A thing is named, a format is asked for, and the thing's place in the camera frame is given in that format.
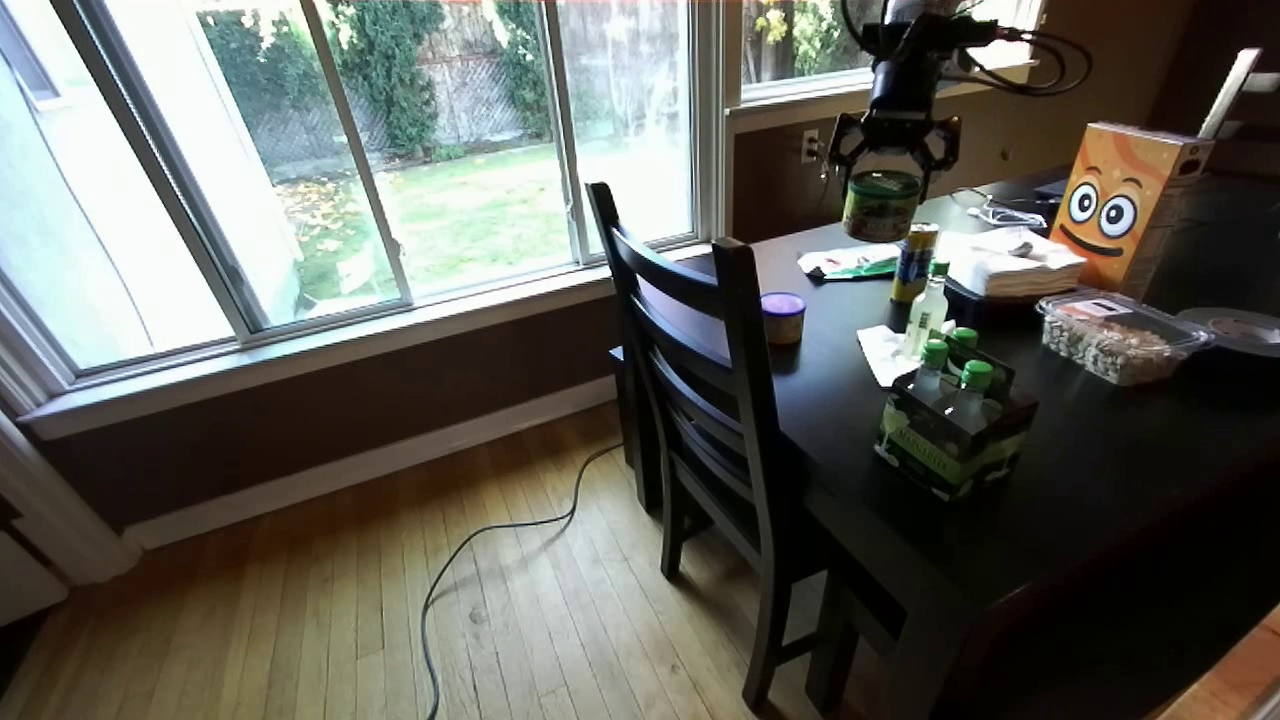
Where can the clear plastic granola container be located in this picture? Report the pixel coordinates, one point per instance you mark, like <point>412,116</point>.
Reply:
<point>1121,342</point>

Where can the brown cup with white item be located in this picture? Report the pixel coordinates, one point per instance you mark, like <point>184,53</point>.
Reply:
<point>912,275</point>

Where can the clear plastic lid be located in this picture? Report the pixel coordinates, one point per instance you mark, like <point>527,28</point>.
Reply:
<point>1243,331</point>

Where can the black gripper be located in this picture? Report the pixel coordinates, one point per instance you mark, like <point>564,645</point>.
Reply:
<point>910,74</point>

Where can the white furniture piece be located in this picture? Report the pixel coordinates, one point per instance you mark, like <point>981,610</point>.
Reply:
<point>54,522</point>

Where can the white and green packet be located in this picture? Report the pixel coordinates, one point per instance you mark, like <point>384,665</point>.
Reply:
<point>843,266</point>

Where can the clear plastic bag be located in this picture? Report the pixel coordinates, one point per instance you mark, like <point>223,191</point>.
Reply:
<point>993,204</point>

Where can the orange box with face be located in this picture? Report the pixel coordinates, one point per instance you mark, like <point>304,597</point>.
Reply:
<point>1126,200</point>

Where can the small white framed window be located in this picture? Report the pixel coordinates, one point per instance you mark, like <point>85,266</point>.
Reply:
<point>802,97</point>

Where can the clear green capped plastic bottle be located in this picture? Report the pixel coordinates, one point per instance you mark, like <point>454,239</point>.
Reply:
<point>931,317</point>

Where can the white paper napkin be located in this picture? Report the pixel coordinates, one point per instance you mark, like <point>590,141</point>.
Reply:
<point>881,358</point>

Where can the large white framed window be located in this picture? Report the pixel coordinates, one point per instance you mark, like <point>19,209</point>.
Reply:
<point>332,344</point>

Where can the white thin panel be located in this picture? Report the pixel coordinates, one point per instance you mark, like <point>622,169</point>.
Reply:
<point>1230,91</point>

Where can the white foam takeout box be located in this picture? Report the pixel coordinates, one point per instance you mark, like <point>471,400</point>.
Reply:
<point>1013,266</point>

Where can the can with purple lid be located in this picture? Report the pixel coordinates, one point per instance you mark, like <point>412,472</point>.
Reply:
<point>783,320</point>

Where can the dark wooden chair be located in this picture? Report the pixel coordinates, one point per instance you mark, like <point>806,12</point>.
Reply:
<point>733,400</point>

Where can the green cardboard bottle carrier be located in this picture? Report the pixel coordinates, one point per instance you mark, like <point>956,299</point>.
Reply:
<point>942,454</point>

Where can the green capped glass bottle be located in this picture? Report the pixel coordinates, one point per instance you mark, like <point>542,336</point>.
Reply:
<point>937,355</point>
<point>981,378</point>
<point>961,336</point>

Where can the white wall outlet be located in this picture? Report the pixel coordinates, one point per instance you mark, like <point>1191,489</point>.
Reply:
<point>811,145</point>

